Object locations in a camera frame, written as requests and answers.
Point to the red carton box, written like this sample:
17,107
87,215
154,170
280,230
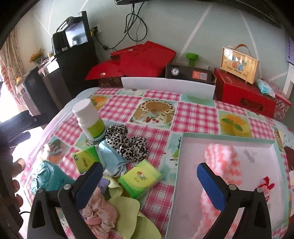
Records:
235,91

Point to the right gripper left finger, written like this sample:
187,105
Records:
73,198

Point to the leopard print scrunchie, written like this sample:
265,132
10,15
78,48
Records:
133,149

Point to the black monitor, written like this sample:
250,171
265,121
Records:
72,32

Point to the white shelf frame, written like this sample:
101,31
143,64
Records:
288,87

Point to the red patterned gift box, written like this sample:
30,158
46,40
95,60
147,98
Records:
282,102

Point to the wooden handle gift box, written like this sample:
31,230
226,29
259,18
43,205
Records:
239,61

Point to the purple perforated basket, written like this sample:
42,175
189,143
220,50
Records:
290,47

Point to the pink patterned cloth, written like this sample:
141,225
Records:
100,216

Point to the blue wet wipes pack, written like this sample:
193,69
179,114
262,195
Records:
265,88

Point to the black cabinet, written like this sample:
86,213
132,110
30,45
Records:
49,88

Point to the pink white striped towel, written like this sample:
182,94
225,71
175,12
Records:
222,169

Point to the teal plastic toy case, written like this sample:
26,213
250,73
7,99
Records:
49,176

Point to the person hand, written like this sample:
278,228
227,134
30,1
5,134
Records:
17,167

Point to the white foam board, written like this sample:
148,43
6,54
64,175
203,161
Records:
195,89

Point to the red pink hair bow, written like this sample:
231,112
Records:
266,187

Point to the green tissue pack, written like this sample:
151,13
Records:
140,179
84,159

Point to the blue face mask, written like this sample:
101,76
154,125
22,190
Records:
114,164

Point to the light green cloth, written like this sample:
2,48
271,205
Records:
131,222

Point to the purple baby wipes pack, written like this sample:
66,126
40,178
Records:
103,185

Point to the wall mounted television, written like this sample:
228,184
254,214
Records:
216,15

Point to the black flat box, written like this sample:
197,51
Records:
181,72

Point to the yellow flower bouquet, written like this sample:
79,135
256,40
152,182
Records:
37,56

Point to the checkered picture tablecloth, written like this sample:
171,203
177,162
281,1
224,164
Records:
62,137

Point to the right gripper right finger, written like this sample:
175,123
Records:
224,199

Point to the red gift bag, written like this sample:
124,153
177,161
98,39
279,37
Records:
143,60

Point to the green dumbbell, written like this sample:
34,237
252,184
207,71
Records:
192,58

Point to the white pill bottle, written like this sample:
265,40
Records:
89,120

